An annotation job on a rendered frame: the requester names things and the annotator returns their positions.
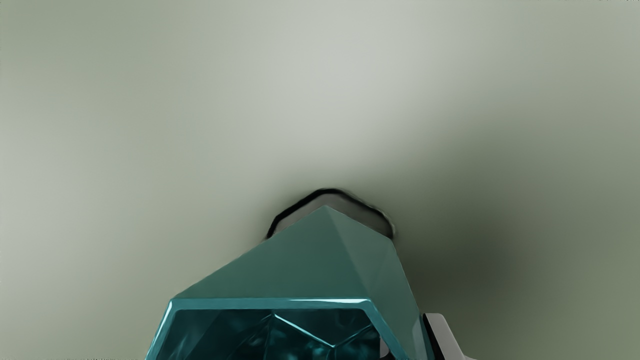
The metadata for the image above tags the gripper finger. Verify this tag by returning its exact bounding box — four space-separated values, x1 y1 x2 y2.
423 313 477 360

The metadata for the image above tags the teal faceted mug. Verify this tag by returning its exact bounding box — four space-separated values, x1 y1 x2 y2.
145 204 437 360

